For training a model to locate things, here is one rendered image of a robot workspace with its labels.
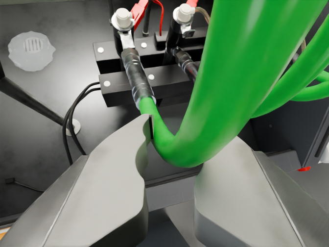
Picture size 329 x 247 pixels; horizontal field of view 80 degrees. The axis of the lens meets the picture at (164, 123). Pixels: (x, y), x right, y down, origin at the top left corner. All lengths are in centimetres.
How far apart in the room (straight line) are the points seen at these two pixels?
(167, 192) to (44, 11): 54
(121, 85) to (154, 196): 20
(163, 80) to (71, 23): 34
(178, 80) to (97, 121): 23
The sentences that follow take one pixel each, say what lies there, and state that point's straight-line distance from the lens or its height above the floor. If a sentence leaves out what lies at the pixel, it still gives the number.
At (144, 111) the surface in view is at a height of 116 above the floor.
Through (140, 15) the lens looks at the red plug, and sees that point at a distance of 32.
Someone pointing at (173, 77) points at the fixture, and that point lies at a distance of 37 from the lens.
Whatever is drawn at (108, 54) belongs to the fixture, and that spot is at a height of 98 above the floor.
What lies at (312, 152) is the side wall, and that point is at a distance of 48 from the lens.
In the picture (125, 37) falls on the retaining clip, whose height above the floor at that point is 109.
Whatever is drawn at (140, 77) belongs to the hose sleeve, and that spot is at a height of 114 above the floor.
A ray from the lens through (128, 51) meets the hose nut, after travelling 24.
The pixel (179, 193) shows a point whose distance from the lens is 37.
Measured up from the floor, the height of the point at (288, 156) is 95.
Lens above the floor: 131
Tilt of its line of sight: 75 degrees down
